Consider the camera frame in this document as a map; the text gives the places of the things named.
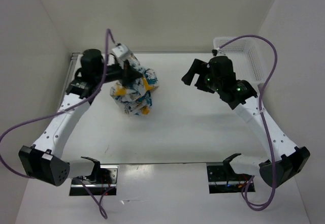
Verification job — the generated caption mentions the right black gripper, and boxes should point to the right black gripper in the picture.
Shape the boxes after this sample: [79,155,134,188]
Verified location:
[181,58,221,93]

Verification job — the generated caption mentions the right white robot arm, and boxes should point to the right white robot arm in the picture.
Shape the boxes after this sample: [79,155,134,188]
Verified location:
[181,55,310,188]

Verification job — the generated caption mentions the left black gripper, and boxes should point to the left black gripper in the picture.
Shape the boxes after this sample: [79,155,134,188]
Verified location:
[95,57,143,87]

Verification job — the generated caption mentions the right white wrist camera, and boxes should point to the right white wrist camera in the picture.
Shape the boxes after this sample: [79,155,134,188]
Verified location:
[211,49,227,57]

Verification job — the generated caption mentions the aluminium table edge rail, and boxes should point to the aluminium table edge rail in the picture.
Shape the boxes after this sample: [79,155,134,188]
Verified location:
[61,52,80,101]

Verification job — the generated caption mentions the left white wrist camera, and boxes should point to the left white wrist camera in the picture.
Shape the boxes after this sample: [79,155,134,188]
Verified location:
[111,43,132,60]

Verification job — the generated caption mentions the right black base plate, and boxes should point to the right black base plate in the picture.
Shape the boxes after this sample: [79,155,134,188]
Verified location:
[206,163,251,194]

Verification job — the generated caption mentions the patterned white teal yellow shorts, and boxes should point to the patterned white teal yellow shorts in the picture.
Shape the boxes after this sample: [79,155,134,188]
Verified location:
[110,53,159,116]

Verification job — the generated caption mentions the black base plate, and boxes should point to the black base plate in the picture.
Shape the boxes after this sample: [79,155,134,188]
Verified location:
[69,165,119,196]
[206,163,251,194]

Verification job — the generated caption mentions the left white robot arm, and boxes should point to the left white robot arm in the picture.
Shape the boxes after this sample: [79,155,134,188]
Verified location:
[18,44,142,186]

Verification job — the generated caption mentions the white plastic basket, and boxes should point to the white plastic basket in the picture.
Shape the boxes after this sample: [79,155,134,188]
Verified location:
[220,38,268,85]

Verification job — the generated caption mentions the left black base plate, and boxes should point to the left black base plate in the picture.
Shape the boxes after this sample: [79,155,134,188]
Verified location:
[69,165,119,196]

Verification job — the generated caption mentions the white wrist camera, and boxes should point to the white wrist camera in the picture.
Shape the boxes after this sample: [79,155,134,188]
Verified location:
[111,43,132,60]
[211,49,227,57]

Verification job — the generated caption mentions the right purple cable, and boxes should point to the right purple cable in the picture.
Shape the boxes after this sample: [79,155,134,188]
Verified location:
[218,35,278,211]

